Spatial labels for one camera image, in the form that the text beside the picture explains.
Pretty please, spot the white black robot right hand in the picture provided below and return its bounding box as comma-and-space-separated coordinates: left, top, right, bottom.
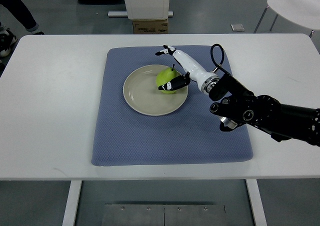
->
155, 45, 220, 95

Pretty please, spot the green pear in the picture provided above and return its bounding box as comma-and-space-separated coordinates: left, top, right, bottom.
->
155, 67, 181, 87

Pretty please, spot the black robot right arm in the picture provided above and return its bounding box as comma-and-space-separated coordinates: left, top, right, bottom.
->
208, 73, 320, 146

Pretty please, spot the grey floor outlet plate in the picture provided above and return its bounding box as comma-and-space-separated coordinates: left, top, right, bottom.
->
230, 23, 245, 32

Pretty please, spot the beige round plate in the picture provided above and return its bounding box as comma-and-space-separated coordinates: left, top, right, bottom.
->
123, 64, 188, 116

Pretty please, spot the blue textured mat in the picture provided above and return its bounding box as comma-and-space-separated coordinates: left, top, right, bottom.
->
91, 46, 253, 166

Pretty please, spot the brown cardboard box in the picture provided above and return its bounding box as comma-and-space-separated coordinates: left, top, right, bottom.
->
132, 19, 169, 35

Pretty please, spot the white cabinet on stand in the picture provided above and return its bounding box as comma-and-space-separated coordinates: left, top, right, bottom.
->
108, 0, 174, 21

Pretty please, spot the white chair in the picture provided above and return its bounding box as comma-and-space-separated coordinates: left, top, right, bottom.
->
253, 0, 320, 38

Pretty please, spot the black white sneaker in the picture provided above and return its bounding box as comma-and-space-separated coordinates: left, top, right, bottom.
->
0, 25, 18, 58

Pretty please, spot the black looped cable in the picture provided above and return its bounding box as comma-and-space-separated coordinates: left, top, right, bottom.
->
210, 43, 234, 77

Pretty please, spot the metal base plate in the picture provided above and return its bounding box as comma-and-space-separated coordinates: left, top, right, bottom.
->
101, 204, 228, 226

